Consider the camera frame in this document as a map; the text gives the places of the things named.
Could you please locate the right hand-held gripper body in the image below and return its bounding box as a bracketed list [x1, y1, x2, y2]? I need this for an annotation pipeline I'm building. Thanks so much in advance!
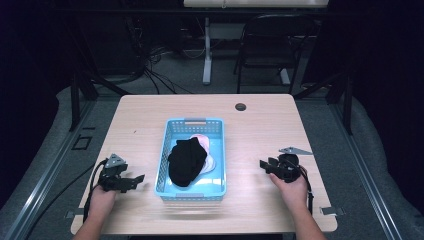
[276, 146, 314, 184]

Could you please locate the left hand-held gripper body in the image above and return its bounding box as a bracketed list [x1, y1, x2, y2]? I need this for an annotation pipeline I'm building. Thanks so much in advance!
[98, 153, 134, 194]

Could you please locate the black sock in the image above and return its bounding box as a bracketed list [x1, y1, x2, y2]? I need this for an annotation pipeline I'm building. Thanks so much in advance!
[167, 136, 209, 188]

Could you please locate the light blue plastic basket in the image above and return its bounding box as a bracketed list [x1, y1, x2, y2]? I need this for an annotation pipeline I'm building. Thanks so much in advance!
[153, 117, 228, 202]

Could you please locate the pink and white sock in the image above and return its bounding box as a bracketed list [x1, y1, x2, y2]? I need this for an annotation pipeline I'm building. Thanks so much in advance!
[189, 133, 217, 175]

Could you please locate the person's left hand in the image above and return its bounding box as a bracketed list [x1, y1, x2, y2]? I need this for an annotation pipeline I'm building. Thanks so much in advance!
[87, 185, 118, 217]

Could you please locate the person's right hand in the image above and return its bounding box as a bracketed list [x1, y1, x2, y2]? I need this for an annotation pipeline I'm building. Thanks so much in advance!
[268, 173, 310, 212]

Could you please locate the black folding chair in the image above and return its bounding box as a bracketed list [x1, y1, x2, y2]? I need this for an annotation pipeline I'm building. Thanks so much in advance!
[232, 13, 322, 95]

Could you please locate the white desk with metal legs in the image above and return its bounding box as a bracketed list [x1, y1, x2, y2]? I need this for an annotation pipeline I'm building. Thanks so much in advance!
[183, 0, 330, 86]

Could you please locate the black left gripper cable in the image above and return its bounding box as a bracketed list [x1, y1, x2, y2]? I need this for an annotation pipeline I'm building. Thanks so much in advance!
[82, 159, 108, 223]

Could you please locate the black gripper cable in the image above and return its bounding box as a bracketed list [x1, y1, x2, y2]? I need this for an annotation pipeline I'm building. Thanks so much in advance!
[298, 165, 315, 215]
[82, 159, 108, 223]

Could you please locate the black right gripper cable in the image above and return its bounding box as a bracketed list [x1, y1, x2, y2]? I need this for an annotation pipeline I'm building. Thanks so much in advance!
[298, 165, 315, 215]

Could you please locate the grey metal table bracket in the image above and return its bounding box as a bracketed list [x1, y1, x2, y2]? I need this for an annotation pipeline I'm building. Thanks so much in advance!
[64, 208, 85, 220]
[319, 206, 346, 217]

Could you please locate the aluminium floor rail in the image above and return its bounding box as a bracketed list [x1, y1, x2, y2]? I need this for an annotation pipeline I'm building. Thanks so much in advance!
[0, 99, 98, 240]
[328, 99, 405, 240]

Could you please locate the black metal frame stand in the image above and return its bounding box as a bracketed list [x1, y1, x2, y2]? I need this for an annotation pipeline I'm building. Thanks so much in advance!
[293, 64, 355, 136]
[67, 64, 132, 133]

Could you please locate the bundle of floor cables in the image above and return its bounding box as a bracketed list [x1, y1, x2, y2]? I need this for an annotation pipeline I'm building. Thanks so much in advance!
[141, 44, 206, 95]

